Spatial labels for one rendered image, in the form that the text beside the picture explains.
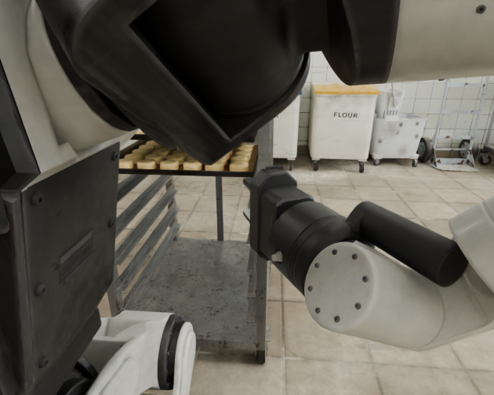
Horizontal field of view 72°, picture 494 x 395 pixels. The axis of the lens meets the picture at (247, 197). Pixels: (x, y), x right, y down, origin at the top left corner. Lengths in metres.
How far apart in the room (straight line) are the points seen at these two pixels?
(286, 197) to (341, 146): 2.82
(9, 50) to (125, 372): 0.37
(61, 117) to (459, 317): 0.31
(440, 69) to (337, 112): 2.93
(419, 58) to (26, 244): 0.22
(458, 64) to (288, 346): 1.23
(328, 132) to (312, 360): 2.22
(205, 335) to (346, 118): 2.38
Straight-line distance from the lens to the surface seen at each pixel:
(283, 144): 3.13
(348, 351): 1.37
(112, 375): 0.47
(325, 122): 3.12
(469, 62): 0.19
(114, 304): 1.16
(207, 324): 1.20
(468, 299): 0.33
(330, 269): 0.27
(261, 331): 1.11
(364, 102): 3.14
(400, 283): 0.27
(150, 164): 0.95
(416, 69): 0.19
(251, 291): 1.05
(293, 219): 0.35
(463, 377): 1.44
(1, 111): 0.19
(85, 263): 0.30
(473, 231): 0.26
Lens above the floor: 0.95
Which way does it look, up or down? 22 degrees down
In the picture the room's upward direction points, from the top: straight up
